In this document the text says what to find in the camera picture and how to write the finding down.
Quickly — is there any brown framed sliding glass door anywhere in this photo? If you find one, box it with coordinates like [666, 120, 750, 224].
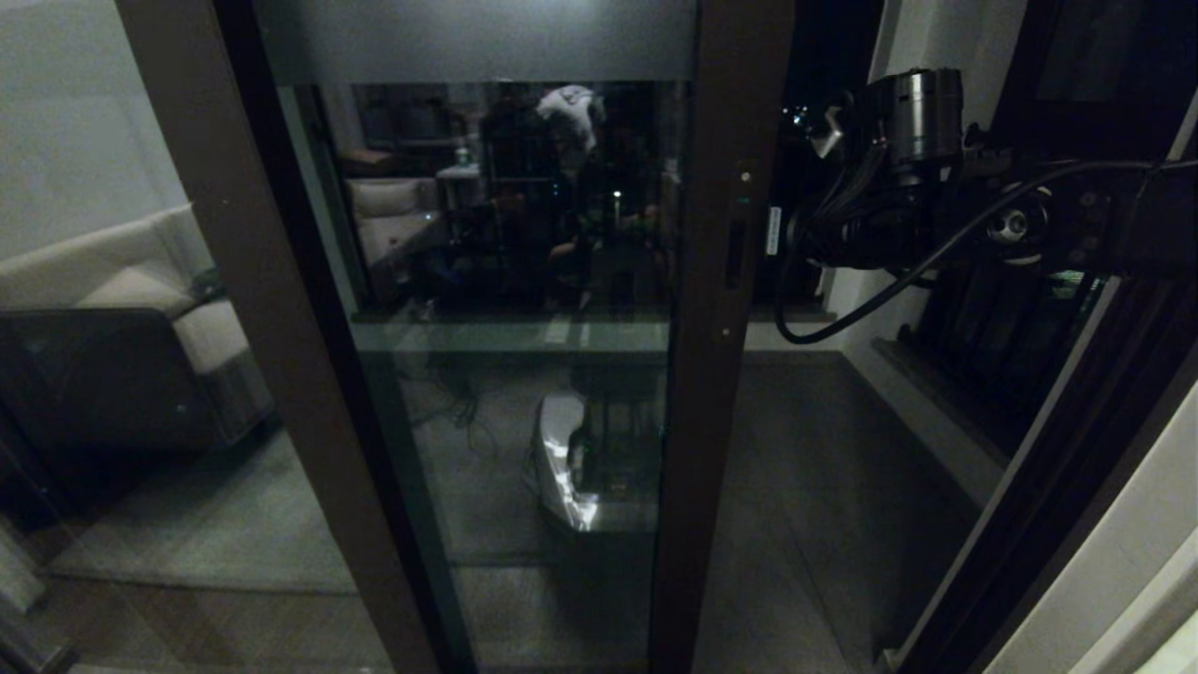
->
[253, 0, 796, 674]

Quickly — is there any black metal balcony railing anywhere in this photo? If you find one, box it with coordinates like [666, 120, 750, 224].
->
[763, 89, 862, 308]

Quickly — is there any black window guard railing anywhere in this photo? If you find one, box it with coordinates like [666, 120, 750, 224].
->
[897, 126, 1161, 441]

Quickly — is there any dark framed window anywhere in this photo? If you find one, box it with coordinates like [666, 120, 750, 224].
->
[913, 0, 1198, 464]

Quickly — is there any dark brown door jamb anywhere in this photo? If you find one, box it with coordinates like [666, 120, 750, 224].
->
[894, 89, 1198, 674]

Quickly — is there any brown framed fixed glass door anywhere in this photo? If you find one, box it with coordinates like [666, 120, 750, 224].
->
[0, 0, 446, 674]

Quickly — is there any grey floor rug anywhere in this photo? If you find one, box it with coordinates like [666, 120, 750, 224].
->
[47, 426, 361, 597]

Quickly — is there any grey and beige sofa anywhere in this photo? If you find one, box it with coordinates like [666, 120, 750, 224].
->
[0, 204, 282, 460]

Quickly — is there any recessed metal door handle plate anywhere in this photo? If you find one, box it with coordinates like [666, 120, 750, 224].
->
[719, 159, 761, 340]

